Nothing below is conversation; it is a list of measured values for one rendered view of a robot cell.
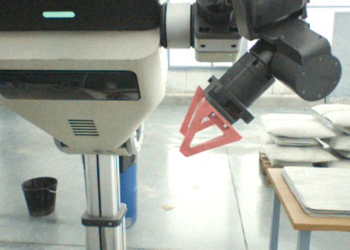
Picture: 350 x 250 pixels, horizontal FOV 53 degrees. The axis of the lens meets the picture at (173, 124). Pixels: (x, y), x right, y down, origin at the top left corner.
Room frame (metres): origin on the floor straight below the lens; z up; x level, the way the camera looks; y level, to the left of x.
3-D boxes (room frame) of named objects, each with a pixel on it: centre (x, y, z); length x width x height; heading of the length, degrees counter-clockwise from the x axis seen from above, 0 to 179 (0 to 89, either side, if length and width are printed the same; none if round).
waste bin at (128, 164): (2.66, 0.50, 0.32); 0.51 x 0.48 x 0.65; 175
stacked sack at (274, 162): (3.72, -1.25, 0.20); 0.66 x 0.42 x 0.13; 172
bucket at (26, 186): (2.81, 1.14, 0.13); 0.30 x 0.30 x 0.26
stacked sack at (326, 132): (3.52, -1.27, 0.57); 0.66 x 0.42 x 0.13; 78
